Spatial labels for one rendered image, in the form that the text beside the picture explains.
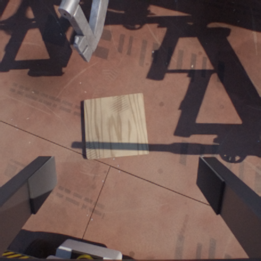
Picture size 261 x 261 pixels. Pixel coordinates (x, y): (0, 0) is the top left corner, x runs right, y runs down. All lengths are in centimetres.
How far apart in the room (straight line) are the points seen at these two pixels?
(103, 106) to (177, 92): 38
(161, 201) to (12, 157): 79
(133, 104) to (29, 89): 60
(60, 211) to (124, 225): 32
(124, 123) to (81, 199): 42
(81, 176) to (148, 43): 77
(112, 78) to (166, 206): 69
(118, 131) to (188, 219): 51
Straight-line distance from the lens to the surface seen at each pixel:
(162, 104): 95
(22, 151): 113
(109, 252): 92
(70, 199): 100
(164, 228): 96
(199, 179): 17
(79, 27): 81
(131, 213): 94
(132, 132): 90
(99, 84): 103
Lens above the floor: 91
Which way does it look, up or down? 79 degrees down
